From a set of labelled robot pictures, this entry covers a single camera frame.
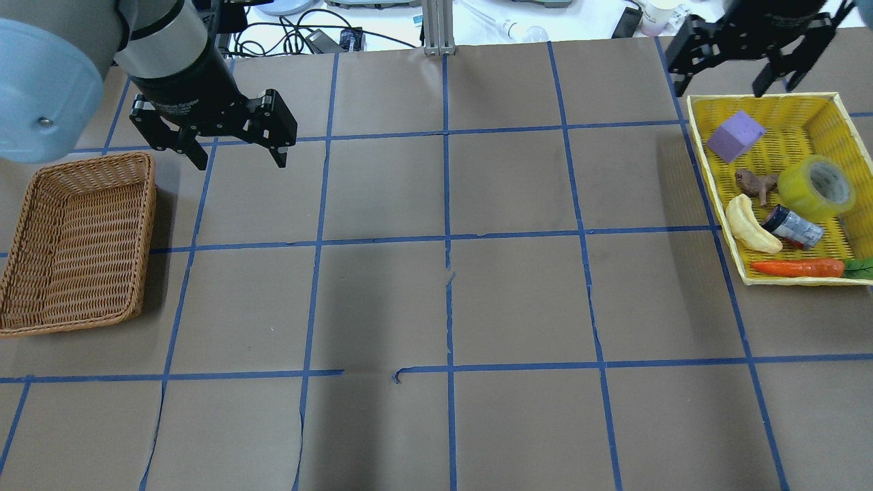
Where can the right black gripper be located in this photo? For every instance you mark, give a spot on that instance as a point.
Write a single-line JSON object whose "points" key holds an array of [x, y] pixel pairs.
{"points": [[769, 15]]}

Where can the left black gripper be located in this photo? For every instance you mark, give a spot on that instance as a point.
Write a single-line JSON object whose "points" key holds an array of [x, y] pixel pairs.
{"points": [[193, 87]]}

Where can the yellow tape roll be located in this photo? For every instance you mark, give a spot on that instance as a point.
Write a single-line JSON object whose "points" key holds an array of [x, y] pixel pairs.
{"points": [[817, 189]]}

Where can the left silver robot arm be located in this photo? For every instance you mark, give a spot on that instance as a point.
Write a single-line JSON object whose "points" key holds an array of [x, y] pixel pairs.
{"points": [[55, 58]]}

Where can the purple foam cube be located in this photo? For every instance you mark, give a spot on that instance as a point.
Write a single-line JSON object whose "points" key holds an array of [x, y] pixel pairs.
{"points": [[735, 136]]}

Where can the brown toy figure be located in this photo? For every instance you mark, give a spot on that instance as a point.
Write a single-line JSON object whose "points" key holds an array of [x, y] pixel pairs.
{"points": [[756, 186]]}

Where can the white paper cup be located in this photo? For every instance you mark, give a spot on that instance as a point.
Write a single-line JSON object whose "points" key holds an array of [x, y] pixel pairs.
{"points": [[657, 15]]}

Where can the blue plate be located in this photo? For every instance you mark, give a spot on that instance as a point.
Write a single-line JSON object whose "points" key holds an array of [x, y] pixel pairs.
{"points": [[279, 8]]}

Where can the black power adapter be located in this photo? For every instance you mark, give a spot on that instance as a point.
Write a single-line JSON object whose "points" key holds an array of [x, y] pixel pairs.
{"points": [[628, 23]]}

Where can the yellow toy banana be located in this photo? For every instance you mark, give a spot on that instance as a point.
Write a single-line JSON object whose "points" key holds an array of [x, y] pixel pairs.
{"points": [[745, 228]]}

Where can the small dark jar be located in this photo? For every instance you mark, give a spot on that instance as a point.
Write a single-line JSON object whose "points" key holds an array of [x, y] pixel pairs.
{"points": [[784, 223]]}

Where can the brown wicker basket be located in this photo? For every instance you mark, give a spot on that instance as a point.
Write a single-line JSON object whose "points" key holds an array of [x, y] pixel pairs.
{"points": [[80, 251]]}

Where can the orange toy carrot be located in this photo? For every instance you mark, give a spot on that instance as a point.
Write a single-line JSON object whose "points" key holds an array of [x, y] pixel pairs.
{"points": [[816, 268]]}

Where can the white light bulb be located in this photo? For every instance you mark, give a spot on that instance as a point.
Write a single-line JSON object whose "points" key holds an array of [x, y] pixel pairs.
{"points": [[511, 30]]}

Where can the aluminium frame post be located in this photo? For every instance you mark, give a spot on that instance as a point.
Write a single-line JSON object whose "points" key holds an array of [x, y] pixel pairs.
{"points": [[438, 28]]}

